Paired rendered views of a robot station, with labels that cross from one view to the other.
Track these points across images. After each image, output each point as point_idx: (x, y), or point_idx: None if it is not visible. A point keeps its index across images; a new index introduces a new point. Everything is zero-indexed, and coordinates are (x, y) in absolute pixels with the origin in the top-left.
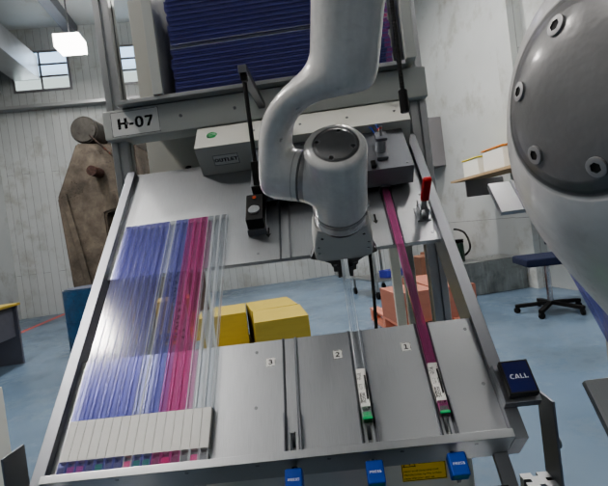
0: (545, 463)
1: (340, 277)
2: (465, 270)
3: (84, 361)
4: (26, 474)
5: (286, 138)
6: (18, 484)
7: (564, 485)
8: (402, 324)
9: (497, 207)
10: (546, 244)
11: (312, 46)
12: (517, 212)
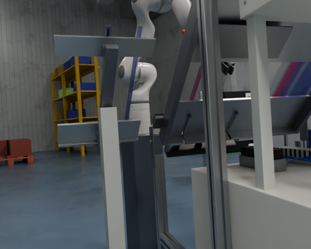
0: (154, 153)
1: (230, 74)
2: (172, 80)
3: (310, 94)
4: (306, 125)
5: None
6: (303, 126)
7: (150, 154)
8: None
9: (153, 52)
10: (155, 80)
11: None
12: (144, 56)
